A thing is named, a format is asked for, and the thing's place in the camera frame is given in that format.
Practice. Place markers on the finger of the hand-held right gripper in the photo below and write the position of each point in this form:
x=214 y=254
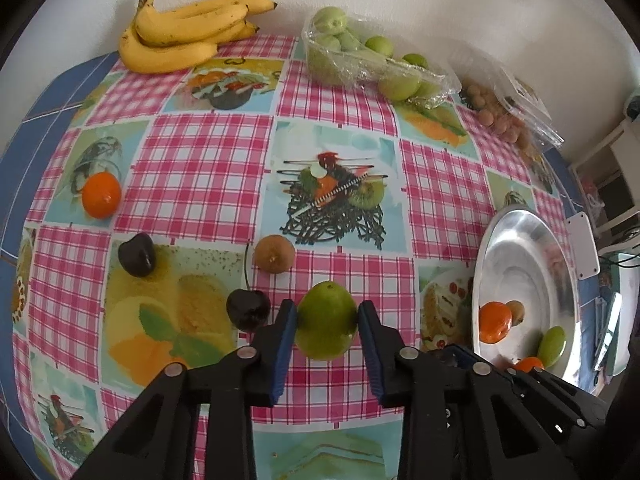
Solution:
x=530 y=376

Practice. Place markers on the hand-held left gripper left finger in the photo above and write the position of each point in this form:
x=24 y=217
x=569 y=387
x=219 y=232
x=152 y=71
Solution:
x=280 y=355

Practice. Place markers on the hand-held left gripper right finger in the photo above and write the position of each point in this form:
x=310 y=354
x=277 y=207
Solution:
x=372 y=355

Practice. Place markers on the orange mandarin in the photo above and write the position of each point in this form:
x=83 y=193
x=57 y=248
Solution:
x=530 y=363
x=101 y=195
x=495 y=321

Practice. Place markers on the oval green mango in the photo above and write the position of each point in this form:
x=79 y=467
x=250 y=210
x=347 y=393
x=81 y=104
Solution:
x=552 y=345

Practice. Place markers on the dark cherry with stem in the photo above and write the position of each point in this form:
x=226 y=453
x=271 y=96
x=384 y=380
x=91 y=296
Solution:
x=248 y=310

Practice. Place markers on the brown longan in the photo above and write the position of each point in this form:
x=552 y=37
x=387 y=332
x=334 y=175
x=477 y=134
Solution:
x=273 y=254
x=517 y=310

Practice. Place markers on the silver metal plate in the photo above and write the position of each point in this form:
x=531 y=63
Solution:
x=520 y=260

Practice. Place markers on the dark plum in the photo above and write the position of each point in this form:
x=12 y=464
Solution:
x=136 y=255

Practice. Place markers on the stack of pale flat items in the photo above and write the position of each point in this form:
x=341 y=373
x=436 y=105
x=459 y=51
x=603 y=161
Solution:
x=607 y=330

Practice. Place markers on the white flat device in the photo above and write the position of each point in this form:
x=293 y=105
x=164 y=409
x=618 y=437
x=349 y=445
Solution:
x=582 y=245

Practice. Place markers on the white shelf unit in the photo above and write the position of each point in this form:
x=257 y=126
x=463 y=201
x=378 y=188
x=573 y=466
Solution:
x=607 y=140

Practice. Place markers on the pile of packed brown longans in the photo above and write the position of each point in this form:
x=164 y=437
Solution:
x=495 y=110

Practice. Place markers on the pile of packed green jujubes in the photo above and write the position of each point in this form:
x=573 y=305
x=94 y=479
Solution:
x=400 y=85

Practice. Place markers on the clear plastic fruit tray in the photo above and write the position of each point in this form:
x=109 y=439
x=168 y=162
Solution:
x=345 y=72

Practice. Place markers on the clear plastic clamshell box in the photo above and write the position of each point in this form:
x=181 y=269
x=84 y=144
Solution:
x=520 y=90

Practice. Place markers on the yellow banana bunch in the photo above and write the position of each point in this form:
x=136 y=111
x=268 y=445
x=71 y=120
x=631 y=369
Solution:
x=160 y=57

